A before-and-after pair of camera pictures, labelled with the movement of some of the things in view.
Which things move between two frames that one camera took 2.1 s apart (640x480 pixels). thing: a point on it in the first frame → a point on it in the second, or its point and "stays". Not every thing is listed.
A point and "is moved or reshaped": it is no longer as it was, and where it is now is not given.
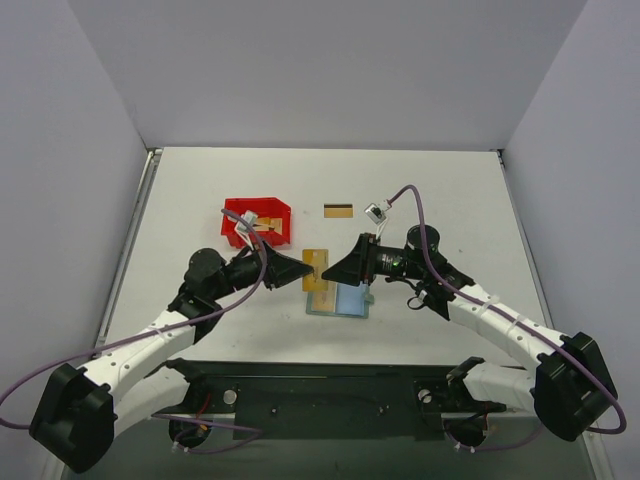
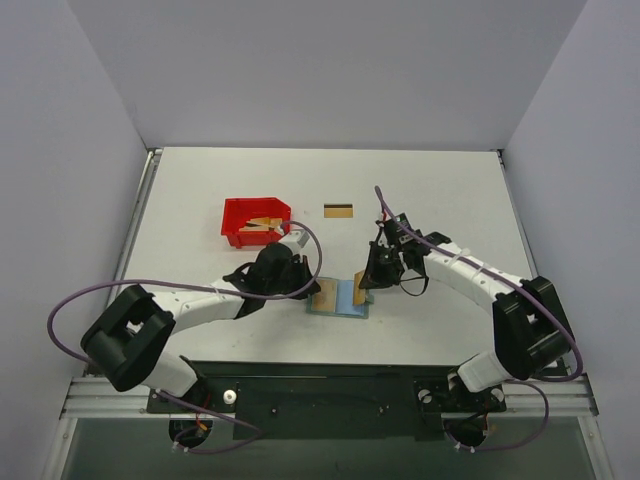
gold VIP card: [318, 259] is moved or reshaped
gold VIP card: [325, 301] stays
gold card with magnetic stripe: [338, 210] stays
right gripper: [369, 259] → [381, 261]
